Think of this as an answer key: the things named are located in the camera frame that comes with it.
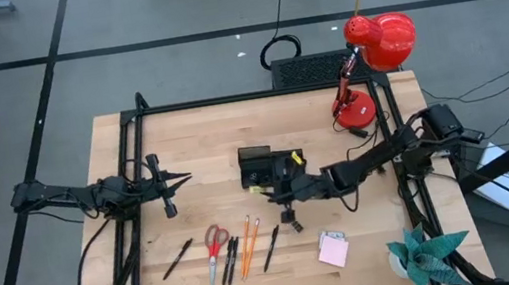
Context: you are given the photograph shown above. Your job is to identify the orange pencil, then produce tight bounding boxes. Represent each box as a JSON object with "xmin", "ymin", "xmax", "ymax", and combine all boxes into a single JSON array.
[
  {"xmin": 231, "ymin": 214, "xmax": 260, "ymax": 282},
  {"xmin": 235, "ymin": 216, "xmax": 270, "ymax": 282}
]

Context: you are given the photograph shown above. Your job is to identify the yellow-green eraser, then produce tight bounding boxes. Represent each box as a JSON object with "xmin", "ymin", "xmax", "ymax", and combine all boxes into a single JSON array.
[{"xmin": 247, "ymin": 183, "xmax": 269, "ymax": 197}]

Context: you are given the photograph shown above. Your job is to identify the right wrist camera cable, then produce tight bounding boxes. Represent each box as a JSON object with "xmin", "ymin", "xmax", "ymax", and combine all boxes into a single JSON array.
[{"xmin": 336, "ymin": 181, "xmax": 365, "ymax": 215}]

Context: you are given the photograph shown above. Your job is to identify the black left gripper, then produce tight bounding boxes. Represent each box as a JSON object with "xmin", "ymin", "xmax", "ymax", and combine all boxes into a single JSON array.
[{"xmin": 132, "ymin": 147, "xmax": 199, "ymax": 224}]

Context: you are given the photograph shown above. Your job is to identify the red-handled scissors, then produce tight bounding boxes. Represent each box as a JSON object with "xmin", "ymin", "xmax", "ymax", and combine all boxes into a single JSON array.
[{"xmin": 199, "ymin": 221, "xmax": 238, "ymax": 285}]

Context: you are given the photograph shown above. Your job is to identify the patterned card stack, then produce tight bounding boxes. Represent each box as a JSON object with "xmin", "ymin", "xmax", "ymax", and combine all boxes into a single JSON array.
[{"xmin": 316, "ymin": 227, "xmax": 348, "ymax": 248}]

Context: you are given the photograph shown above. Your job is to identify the black aluminium rig frame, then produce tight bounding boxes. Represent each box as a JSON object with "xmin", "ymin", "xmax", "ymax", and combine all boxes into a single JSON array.
[{"xmin": 39, "ymin": 43, "xmax": 499, "ymax": 285}]

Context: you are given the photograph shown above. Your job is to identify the red desk lamp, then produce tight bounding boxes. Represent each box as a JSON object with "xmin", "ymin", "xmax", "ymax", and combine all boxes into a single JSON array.
[{"xmin": 316, "ymin": 6, "xmax": 431, "ymax": 135}]

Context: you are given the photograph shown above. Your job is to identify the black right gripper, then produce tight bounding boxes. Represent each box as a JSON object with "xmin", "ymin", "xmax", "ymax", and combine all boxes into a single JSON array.
[{"xmin": 256, "ymin": 146, "xmax": 343, "ymax": 227}]

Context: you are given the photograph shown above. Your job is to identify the black hanging coiled cable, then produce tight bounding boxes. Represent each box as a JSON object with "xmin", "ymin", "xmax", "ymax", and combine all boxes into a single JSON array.
[{"xmin": 250, "ymin": 0, "xmax": 307, "ymax": 74}]

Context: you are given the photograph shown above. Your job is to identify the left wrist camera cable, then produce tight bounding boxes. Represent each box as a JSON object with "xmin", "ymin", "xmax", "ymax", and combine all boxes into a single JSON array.
[{"xmin": 120, "ymin": 153, "xmax": 154, "ymax": 183}]

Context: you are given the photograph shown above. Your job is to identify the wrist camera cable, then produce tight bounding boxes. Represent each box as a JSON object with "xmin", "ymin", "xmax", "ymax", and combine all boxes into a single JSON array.
[
  {"xmin": 120, "ymin": 153, "xmax": 154, "ymax": 183},
  {"xmin": 336, "ymin": 181, "xmax": 365, "ymax": 215}
]

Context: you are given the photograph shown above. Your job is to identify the black curved bracket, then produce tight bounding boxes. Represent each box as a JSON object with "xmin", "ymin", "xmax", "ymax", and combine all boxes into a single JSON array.
[{"xmin": 133, "ymin": 90, "xmax": 152, "ymax": 113}]

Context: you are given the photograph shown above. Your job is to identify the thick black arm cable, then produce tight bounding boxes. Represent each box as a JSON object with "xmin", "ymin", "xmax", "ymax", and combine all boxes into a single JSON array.
[{"xmin": 60, "ymin": 216, "xmax": 123, "ymax": 285}]

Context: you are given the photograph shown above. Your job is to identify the pink sticky note pad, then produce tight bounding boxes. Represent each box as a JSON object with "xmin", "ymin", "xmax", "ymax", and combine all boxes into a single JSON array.
[{"xmin": 315, "ymin": 238, "xmax": 354, "ymax": 272}]

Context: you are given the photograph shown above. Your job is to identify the black lamp power cable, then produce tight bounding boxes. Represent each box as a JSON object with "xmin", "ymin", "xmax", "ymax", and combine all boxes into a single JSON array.
[{"xmin": 329, "ymin": 106, "xmax": 397, "ymax": 164}]

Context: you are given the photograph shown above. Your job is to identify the green plant in white pot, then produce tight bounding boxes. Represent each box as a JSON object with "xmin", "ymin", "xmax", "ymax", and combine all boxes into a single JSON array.
[{"xmin": 382, "ymin": 215, "xmax": 478, "ymax": 285}]

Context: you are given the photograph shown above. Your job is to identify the black mesh desk organizer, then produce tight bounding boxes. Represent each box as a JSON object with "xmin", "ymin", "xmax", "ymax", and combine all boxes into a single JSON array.
[{"xmin": 234, "ymin": 137, "xmax": 311, "ymax": 192}]

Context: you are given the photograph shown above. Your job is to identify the black vented computer case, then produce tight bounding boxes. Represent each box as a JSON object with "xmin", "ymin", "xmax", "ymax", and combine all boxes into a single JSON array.
[{"xmin": 268, "ymin": 40, "xmax": 402, "ymax": 92}]

